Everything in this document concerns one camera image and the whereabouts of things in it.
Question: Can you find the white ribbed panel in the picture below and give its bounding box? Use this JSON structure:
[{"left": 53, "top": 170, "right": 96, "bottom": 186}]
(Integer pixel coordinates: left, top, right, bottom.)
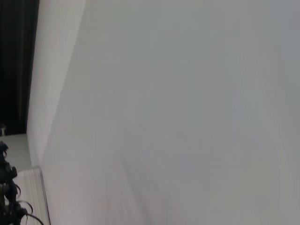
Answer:
[{"left": 15, "top": 165, "right": 51, "bottom": 225}]

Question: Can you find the black curtain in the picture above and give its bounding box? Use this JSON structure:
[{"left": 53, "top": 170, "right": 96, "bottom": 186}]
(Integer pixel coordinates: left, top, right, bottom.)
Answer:
[{"left": 0, "top": 0, "right": 40, "bottom": 136}]

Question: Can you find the black cabled device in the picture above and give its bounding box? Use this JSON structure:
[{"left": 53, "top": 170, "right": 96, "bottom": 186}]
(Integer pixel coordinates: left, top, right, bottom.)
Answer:
[{"left": 0, "top": 140, "right": 47, "bottom": 225}]

